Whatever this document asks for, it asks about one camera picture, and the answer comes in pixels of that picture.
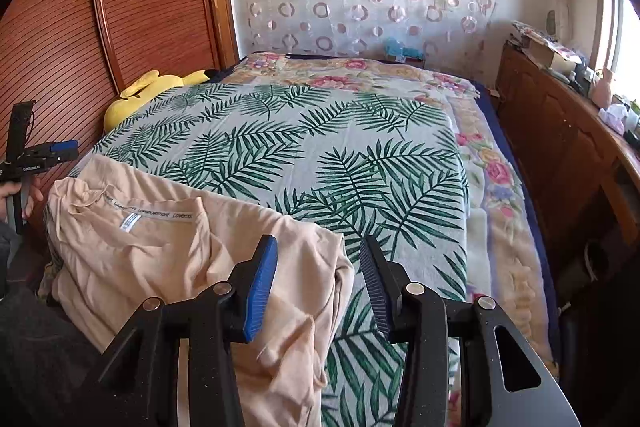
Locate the beige printed t-shirt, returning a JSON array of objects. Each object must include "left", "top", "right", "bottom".
[{"left": 44, "top": 155, "right": 355, "bottom": 426}]

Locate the person's left hand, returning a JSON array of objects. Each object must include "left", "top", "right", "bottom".
[{"left": 0, "top": 178, "right": 43, "bottom": 222}]

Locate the yellow Pikachu plush toy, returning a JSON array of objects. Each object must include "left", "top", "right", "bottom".
[{"left": 103, "top": 69, "right": 218, "bottom": 133}]

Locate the floral bed blanket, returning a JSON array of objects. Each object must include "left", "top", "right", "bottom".
[{"left": 229, "top": 53, "right": 559, "bottom": 372}]

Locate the wooden slatted wardrobe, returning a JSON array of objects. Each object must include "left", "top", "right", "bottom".
[{"left": 1, "top": 0, "right": 239, "bottom": 148}]

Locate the wooden side cabinet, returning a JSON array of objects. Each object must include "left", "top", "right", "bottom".
[{"left": 496, "top": 43, "right": 639, "bottom": 271}]

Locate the palm leaf print sheet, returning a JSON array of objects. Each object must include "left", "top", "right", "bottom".
[{"left": 67, "top": 82, "right": 471, "bottom": 427}]

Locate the white plastic bag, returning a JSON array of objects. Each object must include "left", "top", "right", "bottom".
[{"left": 598, "top": 103, "right": 629, "bottom": 135}]

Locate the pink bottle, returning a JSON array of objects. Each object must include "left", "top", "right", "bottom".
[{"left": 591, "top": 68, "right": 613, "bottom": 109}]

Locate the blue tissue box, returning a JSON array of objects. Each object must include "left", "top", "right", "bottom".
[{"left": 384, "top": 38, "right": 424, "bottom": 63}]

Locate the cardboard box on cabinet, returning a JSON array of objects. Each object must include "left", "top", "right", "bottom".
[{"left": 523, "top": 39, "right": 582, "bottom": 76}]

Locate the bright window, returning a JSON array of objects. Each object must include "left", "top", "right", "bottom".
[{"left": 592, "top": 0, "right": 639, "bottom": 104}]

